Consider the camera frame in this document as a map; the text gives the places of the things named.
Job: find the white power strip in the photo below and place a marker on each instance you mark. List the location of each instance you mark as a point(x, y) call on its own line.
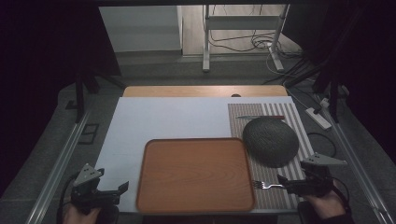
point(318, 118)

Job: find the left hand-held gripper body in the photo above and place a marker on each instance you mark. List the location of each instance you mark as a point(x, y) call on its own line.
point(88, 191)

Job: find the person's left hand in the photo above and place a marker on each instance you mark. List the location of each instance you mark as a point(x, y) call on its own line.
point(79, 217)

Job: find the dark curtain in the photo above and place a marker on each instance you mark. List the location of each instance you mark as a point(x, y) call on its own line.
point(46, 46)
point(358, 46)

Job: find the striped rectangular placemat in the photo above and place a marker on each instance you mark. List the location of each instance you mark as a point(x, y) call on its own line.
point(238, 121)

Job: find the brown wooden tray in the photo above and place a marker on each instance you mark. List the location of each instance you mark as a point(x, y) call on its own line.
point(194, 175)

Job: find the white table cover sheet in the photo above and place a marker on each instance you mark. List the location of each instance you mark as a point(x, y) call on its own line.
point(174, 118)

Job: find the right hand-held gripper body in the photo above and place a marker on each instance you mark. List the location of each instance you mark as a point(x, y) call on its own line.
point(316, 180)

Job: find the black metal stand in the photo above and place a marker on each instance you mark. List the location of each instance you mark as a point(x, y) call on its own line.
point(80, 93)
point(333, 93)

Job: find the aluminium rail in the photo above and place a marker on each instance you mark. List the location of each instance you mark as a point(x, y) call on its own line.
point(358, 168)
point(56, 169)

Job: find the dark woven round placemat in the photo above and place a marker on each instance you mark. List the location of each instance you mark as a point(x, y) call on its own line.
point(270, 141)

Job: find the person's right hand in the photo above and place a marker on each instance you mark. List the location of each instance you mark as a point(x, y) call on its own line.
point(327, 205)

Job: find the white metal desk frame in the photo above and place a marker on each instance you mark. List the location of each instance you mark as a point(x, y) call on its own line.
point(243, 22)

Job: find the white cabinet panel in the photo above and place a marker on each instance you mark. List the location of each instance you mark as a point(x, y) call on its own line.
point(140, 28)

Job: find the black frame on floor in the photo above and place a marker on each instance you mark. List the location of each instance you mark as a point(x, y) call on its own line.
point(88, 133)

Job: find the silver metal fork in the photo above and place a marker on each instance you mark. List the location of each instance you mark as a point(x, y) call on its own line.
point(266, 185)

